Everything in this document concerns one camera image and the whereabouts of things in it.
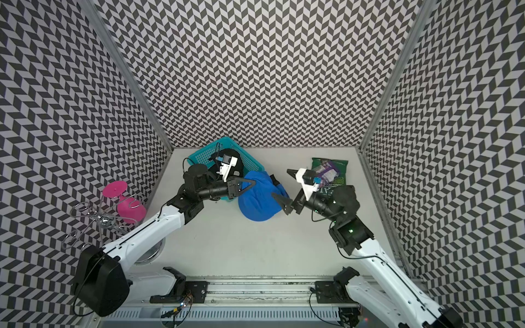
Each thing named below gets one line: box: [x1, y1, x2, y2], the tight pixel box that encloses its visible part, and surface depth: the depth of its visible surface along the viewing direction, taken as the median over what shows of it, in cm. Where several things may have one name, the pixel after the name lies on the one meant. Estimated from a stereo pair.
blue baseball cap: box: [237, 170, 290, 222], surface depth 74 cm
